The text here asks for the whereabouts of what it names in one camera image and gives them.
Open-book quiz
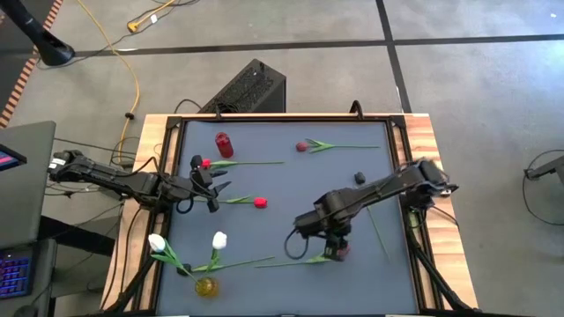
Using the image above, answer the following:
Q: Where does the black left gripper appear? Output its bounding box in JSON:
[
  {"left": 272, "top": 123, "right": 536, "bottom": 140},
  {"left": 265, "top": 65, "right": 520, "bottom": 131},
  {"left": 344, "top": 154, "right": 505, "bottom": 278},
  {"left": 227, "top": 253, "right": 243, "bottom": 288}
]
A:
[{"left": 174, "top": 154, "right": 232, "bottom": 215}]

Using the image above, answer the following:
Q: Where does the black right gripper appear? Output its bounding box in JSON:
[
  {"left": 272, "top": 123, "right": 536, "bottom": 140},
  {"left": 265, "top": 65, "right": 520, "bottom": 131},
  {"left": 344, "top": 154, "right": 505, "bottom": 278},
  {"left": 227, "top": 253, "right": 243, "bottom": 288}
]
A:
[{"left": 323, "top": 228, "right": 354, "bottom": 262}]

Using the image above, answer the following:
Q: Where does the dark red artificial tulip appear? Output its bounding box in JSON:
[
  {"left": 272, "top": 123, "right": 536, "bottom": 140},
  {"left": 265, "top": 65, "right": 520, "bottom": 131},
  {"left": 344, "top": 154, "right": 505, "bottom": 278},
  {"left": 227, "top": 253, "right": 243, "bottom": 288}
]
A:
[
  {"left": 295, "top": 137, "right": 382, "bottom": 154},
  {"left": 254, "top": 244, "right": 352, "bottom": 269}
]

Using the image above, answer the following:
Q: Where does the bright red artificial tulip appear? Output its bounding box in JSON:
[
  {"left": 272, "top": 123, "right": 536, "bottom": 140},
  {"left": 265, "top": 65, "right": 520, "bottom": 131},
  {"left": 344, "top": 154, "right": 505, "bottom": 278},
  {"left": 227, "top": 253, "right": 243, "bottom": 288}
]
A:
[
  {"left": 219, "top": 195, "right": 269, "bottom": 210},
  {"left": 201, "top": 158, "right": 286, "bottom": 171}
]

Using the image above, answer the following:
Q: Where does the red ribbed vase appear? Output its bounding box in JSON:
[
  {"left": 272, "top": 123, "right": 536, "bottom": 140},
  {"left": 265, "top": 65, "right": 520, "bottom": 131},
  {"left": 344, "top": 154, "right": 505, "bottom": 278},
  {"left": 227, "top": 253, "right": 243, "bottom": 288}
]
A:
[{"left": 214, "top": 131, "right": 235, "bottom": 159}]

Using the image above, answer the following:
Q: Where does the yellow glass vase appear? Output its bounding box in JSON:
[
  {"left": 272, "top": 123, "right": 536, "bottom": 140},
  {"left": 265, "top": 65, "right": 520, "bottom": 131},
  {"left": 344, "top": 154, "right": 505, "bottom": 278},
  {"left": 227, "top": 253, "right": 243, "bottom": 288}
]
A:
[{"left": 195, "top": 276, "right": 220, "bottom": 299}]

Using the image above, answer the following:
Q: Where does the black perforated computer case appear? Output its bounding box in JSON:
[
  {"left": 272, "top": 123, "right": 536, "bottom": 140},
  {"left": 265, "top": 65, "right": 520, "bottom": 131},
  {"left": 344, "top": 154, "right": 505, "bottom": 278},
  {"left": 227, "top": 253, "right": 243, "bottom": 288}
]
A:
[{"left": 198, "top": 58, "right": 287, "bottom": 114}]

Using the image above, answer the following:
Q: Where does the wooden table board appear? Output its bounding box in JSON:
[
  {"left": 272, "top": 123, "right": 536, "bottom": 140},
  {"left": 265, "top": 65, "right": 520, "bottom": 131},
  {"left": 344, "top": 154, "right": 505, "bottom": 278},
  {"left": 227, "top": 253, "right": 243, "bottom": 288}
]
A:
[{"left": 100, "top": 113, "right": 480, "bottom": 312}]

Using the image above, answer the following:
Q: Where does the yellow extension plug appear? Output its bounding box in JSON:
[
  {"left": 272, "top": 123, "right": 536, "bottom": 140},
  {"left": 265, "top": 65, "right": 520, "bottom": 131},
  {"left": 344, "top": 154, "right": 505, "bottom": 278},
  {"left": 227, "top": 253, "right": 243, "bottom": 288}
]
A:
[{"left": 126, "top": 0, "right": 177, "bottom": 33}]

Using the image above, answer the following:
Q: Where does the grey side table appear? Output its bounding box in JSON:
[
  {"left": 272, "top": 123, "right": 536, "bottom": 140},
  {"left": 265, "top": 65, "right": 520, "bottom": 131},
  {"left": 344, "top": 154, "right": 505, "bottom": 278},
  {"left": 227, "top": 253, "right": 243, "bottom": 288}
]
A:
[{"left": 0, "top": 121, "right": 57, "bottom": 250}]

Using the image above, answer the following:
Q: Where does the small dark screen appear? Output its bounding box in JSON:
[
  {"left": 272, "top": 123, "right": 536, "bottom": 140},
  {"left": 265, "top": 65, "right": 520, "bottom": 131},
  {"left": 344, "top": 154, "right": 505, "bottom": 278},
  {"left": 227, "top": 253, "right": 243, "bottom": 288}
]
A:
[{"left": 0, "top": 143, "right": 28, "bottom": 173}]

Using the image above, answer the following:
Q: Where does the backlit keyboard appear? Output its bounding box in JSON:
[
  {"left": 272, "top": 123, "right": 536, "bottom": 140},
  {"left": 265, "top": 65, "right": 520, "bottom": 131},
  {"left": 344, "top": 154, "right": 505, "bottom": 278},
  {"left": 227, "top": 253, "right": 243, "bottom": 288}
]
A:
[{"left": 0, "top": 253, "right": 35, "bottom": 300}]

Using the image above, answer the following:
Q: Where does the dark mat orange striped edge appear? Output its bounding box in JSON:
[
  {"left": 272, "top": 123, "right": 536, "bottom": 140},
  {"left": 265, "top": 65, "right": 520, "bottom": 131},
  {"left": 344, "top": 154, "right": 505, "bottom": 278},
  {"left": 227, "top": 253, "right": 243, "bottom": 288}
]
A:
[{"left": 0, "top": 0, "right": 65, "bottom": 129}]

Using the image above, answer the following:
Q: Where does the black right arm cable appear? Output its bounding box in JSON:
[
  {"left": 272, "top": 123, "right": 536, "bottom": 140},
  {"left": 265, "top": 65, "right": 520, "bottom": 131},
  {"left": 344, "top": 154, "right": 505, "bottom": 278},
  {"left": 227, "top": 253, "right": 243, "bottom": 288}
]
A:
[{"left": 284, "top": 226, "right": 309, "bottom": 261}]

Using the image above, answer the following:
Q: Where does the black diagonal frame strut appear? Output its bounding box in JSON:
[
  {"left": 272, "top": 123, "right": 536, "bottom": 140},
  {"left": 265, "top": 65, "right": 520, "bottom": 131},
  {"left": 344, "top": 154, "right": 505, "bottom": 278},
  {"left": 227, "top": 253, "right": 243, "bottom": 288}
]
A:
[
  {"left": 404, "top": 206, "right": 479, "bottom": 314},
  {"left": 101, "top": 253, "right": 165, "bottom": 314}
]

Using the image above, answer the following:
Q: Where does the black table frame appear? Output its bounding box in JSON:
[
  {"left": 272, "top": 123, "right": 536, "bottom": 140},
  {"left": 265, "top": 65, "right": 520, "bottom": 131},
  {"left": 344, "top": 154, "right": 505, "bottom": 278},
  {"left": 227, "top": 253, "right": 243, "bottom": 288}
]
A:
[{"left": 149, "top": 114, "right": 427, "bottom": 317}]

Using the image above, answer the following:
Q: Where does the yellow floor cable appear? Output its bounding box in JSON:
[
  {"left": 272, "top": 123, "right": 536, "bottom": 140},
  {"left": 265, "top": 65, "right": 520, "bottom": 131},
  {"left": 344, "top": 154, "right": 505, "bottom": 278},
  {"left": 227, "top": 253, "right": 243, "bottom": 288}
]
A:
[{"left": 75, "top": 0, "right": 141, "bottom": 153}]

